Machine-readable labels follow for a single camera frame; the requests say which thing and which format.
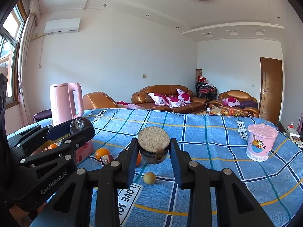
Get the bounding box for coffee table with snacks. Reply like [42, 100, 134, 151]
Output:
[196, 106, 245, 117]

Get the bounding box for small striped jar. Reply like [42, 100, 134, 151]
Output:
[138, 127, 170, 165]

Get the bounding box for pink metal tin box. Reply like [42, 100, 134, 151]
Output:
[38, 138, 94, 164]

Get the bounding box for blue plaid tablecloth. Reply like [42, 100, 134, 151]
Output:
[7, 108, 303, 227]

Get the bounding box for pink electric kettle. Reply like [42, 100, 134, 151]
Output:
[50, 82, 84, 126]

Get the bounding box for brown leather armchair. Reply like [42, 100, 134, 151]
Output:
[209, 90, 259, 117]

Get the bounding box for pale pink curtain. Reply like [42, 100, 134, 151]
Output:
[18, 0, 41, 126]

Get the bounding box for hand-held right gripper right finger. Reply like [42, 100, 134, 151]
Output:
[169, 138, 263, 227]

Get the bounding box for dark purple blanket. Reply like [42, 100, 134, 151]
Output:
[240, 100, 258, 109]

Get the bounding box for long brown leather sofa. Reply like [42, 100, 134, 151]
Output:
[131, 85, 210, 113]

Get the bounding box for brown wooden door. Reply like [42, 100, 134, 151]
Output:
[259, 57, 283, 124]

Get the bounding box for white air conditioner pipe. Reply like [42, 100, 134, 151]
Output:
[34, 33, 46, 68]

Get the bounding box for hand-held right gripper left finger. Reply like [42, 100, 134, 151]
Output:
[51, 138, 139, 227]

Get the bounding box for brown leather sofa seat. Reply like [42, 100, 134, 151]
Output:
[82, 91, 119, 110]

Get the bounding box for window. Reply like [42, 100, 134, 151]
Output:
[0, 0, 25, 102]

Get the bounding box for pink cloth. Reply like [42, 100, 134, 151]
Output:
[116, 101, 145, 110]

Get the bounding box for stacked dark chairs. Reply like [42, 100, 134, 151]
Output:
[195, 82, 218, 100]

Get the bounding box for white wall air conditioner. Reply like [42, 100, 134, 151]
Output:
[44, 18, 81, 34]

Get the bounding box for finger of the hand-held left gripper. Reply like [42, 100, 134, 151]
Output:
[8, 122, 73, 150]
[20, 126, 95, 167]

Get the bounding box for stool with purple cushion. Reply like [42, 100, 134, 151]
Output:
[33, 109, 52, 123]

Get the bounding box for white red floral cushion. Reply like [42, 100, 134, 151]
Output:
[166, 96, 187, 108]
[222, 97, 240, 107]
[148, 93, 169, 106]
[176, 88, 191, 104]

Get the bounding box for layered cake slice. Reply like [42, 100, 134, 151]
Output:
[100, 154, 113, 165]

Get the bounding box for small yellow fruit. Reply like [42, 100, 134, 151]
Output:
[143, 172, 157, 185]

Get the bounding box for pink cartoon print cup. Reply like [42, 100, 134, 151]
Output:
[246, 124, 278, 162]

